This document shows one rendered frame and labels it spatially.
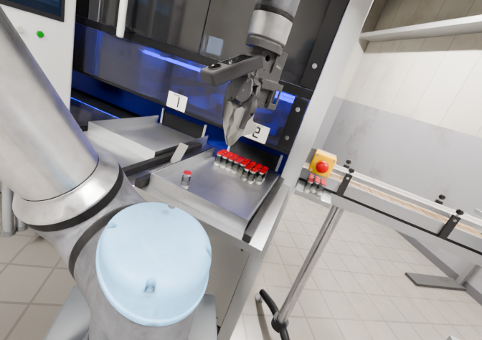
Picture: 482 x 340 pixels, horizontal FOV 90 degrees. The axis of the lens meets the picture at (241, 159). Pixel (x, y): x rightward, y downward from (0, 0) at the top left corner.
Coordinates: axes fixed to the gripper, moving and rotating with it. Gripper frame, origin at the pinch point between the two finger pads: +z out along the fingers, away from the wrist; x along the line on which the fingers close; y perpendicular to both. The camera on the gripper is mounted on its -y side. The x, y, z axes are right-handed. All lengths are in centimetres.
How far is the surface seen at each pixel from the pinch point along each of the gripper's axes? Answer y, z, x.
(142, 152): -6.3, 16.5, 28.9
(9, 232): -39, 85, 87
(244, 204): 11.7, 17.8, -0.2
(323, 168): 39.3, 6.4, -2.4
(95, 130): -16, 16, 45
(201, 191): 2.9, 17.8, 7.7
